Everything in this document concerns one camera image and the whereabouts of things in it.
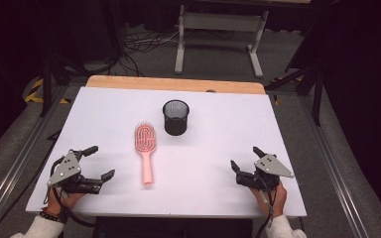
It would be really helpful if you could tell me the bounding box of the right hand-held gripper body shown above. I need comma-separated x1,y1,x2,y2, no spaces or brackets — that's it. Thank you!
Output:
235,153,295,192

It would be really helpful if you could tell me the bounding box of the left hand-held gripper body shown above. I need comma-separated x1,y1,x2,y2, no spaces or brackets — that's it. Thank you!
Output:
47,149,103,195

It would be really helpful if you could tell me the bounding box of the pink hairbrush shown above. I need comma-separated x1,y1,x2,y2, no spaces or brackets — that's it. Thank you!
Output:
134,121,158,185

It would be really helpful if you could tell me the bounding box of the black mesh cup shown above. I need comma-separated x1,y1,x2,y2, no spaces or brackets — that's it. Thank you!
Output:
162,99,191,137

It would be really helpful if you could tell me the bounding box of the person's left hand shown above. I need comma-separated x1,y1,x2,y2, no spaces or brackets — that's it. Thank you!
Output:
45,188,87,216

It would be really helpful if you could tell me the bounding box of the person's right hand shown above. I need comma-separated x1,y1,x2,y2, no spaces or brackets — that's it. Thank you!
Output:
249,181,288,218

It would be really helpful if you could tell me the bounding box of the white table mat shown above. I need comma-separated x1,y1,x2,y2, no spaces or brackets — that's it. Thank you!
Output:
25,86,308,218

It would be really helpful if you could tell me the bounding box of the yellow black floor tape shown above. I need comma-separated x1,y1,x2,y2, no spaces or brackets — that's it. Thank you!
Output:
24,76,71,105
270,76,305,107

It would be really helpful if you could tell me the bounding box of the black metal stand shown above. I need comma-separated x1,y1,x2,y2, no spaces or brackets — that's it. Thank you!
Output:
265,62,325,127
39,54,92,117

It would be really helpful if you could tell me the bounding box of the person's dark lap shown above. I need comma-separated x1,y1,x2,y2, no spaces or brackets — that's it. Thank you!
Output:
92,216,254,238

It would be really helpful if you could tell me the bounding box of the wooden table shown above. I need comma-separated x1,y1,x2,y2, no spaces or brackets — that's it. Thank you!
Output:
85,74,267,95

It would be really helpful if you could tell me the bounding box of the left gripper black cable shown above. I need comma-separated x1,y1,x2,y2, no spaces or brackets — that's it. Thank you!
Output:
43,154,97,229

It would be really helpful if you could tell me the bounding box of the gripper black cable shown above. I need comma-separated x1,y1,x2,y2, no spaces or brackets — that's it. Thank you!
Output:
43,154,97,229
255,174,277,238

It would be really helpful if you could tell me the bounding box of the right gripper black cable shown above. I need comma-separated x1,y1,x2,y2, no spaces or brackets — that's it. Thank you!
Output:
255,174,277,238

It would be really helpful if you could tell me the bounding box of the dark bead bracelet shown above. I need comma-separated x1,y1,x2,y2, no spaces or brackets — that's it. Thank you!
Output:
39,207,68,224

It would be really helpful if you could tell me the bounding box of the aluminium floor rail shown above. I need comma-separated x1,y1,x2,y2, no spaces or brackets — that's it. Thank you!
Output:
0,84,67,238
298,94,372,238

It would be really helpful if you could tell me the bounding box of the bundle of floor cables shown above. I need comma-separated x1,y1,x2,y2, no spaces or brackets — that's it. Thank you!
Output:
110,29,236,77

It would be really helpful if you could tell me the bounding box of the white metal desk frame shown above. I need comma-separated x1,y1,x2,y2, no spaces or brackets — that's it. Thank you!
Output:
174,0,312,79

